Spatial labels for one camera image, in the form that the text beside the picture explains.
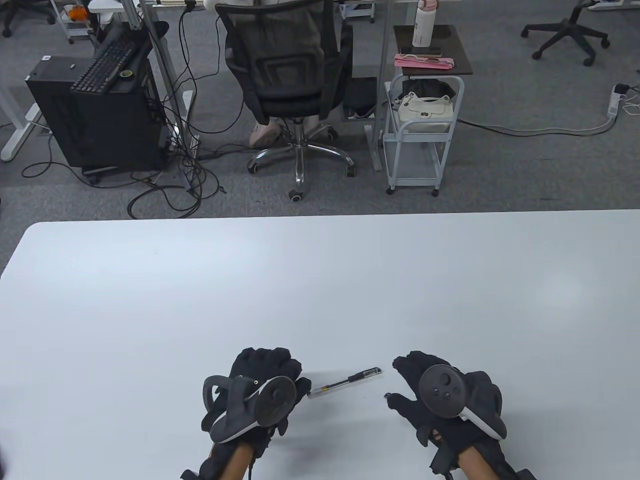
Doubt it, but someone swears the pink pouch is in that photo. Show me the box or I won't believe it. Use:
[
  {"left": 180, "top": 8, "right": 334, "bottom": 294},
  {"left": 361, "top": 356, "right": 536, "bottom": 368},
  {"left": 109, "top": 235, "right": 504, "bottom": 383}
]
[{"left": 393, "top": 52, "right": 457, "bottom": 70}]

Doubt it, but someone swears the person's right hand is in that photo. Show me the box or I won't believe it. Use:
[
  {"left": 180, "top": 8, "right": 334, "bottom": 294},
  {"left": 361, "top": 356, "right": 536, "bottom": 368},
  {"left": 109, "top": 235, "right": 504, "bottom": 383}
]
[{"left": 385, "top": 350, "right": 507, "bottom": 451}]

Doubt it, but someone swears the person's left hand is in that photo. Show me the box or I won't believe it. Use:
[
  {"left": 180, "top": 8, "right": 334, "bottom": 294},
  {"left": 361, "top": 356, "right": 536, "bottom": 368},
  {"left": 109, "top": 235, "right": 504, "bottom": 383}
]
[{"left": 201, "top": 347, "right": 311, "bottom": 457}]

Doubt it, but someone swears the dark brown side table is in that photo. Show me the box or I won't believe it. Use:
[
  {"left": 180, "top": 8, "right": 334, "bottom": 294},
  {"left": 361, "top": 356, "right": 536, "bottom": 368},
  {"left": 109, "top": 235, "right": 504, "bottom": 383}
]
[{"left": 393, "top": 24, "right": 474, "bottom": 77}]

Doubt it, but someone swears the person's right forearm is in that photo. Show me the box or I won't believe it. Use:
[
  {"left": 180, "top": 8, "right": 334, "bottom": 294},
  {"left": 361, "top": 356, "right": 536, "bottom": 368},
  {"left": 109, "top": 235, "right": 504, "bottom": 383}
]
[{"left": 452, "top": 445, "right": 501, "bottom": 480}]

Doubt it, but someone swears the tangle of black cables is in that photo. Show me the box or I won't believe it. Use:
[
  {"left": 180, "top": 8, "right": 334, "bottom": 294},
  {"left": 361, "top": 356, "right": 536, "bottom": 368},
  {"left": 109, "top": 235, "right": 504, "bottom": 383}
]
[{"left": 20, "top": 135, "right": 227, "bottom": 221}]

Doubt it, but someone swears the white rolling cart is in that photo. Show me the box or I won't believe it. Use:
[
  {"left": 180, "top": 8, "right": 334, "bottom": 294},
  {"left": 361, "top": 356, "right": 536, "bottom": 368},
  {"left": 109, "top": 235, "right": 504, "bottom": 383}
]
[{"left": 383, "top": 74, "right": 465, "bottom": 197}]

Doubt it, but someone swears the black bag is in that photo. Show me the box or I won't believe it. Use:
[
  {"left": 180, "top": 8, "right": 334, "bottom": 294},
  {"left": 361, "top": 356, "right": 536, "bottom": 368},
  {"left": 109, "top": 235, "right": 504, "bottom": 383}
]
[{"left": 401, "top": 78, "right": 456, "bottom": 101}]

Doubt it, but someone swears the aluminium frame post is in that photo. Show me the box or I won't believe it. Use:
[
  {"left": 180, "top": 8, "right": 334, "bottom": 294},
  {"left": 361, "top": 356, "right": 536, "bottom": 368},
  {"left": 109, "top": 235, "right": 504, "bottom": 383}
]
[{"left": 137, "top": 0, "right": 200, "bottom": 194}]

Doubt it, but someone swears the black swivel chair base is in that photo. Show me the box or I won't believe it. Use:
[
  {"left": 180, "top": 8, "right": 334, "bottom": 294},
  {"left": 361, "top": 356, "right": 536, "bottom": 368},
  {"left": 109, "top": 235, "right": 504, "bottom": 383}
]
[
  {"left": 520, "top": 0, "right": 611, "bottom": 67},
  {"left": 0, "top": 0, "right": 57, "bottom": 39}
]

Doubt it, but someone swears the white bottle with pink lid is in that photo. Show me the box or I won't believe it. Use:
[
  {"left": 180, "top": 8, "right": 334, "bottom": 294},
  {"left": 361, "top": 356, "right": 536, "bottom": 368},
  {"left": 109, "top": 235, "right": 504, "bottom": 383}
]
[{"left": 411, "top": 0, "right": 440, "bottom": 49}]

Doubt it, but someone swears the black and white glove controller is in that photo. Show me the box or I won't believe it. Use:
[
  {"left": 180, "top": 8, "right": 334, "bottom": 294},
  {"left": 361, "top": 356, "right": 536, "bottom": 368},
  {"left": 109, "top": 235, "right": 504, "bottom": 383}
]
[
  {"left": 418, "top": 364, "right": 507, "bottom": 441},
  {"left": 202, "top": 374, "right": 298, "bottom": 444}
]

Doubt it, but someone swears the person's left forearm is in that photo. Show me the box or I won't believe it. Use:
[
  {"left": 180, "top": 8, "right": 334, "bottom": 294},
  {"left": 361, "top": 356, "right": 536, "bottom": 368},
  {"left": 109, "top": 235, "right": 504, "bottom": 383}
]
[{"left": 217, "top": 440, "right": 257, "bottom": 480}]

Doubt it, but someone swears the white wire shelf cart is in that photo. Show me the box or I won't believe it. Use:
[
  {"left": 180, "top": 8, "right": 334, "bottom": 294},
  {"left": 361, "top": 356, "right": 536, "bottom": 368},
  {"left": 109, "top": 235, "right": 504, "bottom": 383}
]
[{"left": 49, "top": 0, "right": 103, "bottom": 45}]

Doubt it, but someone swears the black computer tower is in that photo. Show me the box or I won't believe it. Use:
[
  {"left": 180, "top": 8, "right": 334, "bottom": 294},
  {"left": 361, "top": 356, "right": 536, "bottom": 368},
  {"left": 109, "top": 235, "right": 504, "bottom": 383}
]
[{"left": 25, "top": 54, "right": 169, "bottom": 170}]

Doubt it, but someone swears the black capped gel pen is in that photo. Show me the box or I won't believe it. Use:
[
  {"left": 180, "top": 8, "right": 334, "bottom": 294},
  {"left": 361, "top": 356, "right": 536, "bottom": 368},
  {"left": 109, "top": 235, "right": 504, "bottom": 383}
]
[{"left": 307, "top": 367, "right": 384, "bottom": 399}]

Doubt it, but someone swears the black keyboard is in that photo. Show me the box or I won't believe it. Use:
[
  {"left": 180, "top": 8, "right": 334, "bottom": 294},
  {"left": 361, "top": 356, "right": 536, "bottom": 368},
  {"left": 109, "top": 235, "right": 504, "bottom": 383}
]
[{"left": 69, "top": 39, "right": 141, "bottom": 95}]

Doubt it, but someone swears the black mesh office chair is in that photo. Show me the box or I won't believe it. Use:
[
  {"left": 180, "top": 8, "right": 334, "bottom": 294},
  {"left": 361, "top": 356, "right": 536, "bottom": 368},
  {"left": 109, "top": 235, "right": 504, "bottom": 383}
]
[{"left": 215, "top": 0, "right": 357, "bottom": 202}]

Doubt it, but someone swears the white desk leg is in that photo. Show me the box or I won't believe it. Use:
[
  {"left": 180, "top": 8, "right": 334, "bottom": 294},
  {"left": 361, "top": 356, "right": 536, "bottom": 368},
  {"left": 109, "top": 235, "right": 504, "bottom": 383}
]
[
  {"left": 0, "top": 85, "right": 44, "bottom": 162},
  {"left": 364, "top": 0, "right": 397, "bottom": 172}
]

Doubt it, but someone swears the white handbag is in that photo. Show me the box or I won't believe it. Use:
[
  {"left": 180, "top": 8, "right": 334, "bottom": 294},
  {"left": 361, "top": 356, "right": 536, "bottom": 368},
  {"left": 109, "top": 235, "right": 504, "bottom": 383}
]
[{"left": 394, "top": 92, "right": 457, "bottom": 134}]

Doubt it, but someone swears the grey power cable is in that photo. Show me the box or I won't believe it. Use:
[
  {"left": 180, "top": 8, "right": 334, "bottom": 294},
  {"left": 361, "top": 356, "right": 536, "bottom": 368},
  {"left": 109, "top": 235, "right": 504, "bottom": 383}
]
[{"left": 457, "top": 111, "right": 620, "bottom": 137}]

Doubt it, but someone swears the white power strip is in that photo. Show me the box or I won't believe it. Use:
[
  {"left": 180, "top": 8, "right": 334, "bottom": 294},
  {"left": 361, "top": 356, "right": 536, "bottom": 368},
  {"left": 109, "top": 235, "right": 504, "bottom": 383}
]
[{"left": 605, "top": 82, "right": 632, "bottom": 119}]

